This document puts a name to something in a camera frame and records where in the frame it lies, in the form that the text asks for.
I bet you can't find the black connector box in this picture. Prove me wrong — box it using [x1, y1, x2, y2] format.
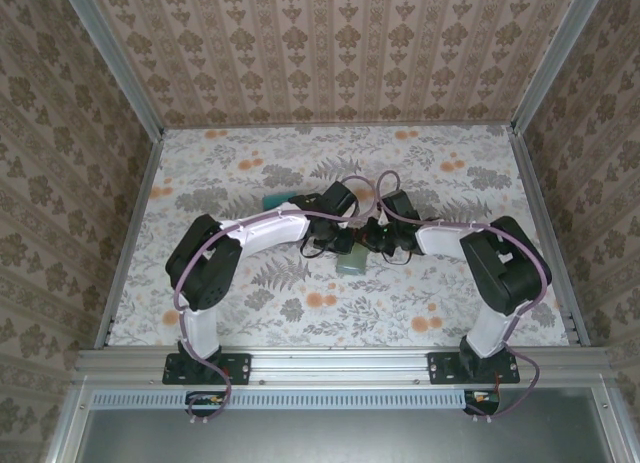
[462, 388, 502, 417]
[185, 390, 227, 418]

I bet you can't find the aluminium corner post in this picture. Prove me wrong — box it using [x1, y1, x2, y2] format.
[56, 0, 167, 140]
[509, 0, 615, 134]

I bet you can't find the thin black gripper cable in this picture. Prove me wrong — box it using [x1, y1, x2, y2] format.
[298, 234, 329, 259]
[381, 247, 419, 266]

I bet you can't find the clear acrylic card box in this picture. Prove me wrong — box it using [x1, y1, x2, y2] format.
[261, 192, 302, 213]

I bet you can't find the grey slotted cable duct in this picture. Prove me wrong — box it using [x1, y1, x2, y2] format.
[91, 388, 501, 410]

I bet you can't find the green card holder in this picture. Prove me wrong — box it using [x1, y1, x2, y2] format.
[334, 249, 370, 278]

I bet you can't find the aluminium side rail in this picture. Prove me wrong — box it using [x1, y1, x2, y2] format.
[93, 130, 167, 349]
[507, 125, 591, 347]

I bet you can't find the long aluminium base rail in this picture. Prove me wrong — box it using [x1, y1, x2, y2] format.
[73, 346, 617, 387]

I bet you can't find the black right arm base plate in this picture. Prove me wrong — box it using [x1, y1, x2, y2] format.
[428, 351, 521, 386]

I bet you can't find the thin black right gripper cable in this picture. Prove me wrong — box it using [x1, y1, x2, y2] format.
[381, 247, 419, 266]

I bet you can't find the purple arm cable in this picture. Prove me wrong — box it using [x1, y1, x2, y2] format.
[374, 170, 549, 427]
[172, 174, 376, 427]

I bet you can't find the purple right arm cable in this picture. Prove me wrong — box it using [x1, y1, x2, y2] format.
[374, 170, 549, 427]

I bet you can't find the steel lower panel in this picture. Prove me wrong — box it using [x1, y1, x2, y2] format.
[44, 382, 640, 463]

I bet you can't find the floral table cover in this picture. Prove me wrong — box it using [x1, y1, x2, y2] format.
[105, 124, 572, 349]

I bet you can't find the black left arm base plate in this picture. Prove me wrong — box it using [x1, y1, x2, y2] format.
[162, 351, 253, 386]

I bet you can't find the thin black left gripper cable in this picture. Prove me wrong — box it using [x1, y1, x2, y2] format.
[298, 234, 329, 259]

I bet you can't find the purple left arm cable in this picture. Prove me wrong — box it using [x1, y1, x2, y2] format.
[172, 174, 376, 427]

